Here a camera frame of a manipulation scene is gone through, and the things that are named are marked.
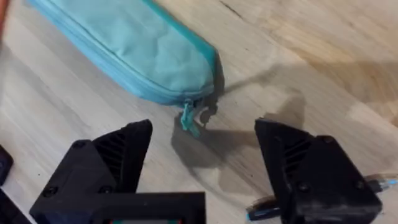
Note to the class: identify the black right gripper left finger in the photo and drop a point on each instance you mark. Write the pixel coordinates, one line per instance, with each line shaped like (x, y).
(93, 168)

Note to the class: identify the black pen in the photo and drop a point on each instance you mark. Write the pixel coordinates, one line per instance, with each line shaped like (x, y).
(4, 165)

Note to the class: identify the teal fabric zip bag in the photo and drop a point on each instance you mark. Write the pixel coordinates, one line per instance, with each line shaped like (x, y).
(140, 46)

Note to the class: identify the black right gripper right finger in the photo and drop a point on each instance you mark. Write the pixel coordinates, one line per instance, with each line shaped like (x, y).
(317, 180)

